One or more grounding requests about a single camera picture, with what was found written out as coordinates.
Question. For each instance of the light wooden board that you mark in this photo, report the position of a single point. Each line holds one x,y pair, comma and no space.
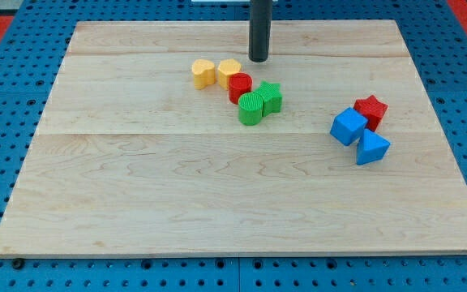
129,160

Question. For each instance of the yellow hexagon block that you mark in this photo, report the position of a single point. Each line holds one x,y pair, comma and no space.
225,69

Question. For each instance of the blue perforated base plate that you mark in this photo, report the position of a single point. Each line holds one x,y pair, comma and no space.
30,55

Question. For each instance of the blue triangle block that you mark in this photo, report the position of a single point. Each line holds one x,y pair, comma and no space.
371,147

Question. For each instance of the red cylinder block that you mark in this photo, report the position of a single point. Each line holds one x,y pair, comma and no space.
239,83

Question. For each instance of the green cylinder block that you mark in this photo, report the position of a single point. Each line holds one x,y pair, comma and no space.
250,108

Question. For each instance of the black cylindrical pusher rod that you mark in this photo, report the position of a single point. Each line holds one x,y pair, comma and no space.
259,30

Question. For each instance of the red star block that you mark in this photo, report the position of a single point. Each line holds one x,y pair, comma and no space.
372,109

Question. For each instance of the green star block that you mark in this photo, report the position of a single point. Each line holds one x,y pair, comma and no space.
272,97

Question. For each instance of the blue cube block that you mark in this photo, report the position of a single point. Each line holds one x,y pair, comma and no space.
348,126

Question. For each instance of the yellow heart block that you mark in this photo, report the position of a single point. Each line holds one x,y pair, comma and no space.
203,72

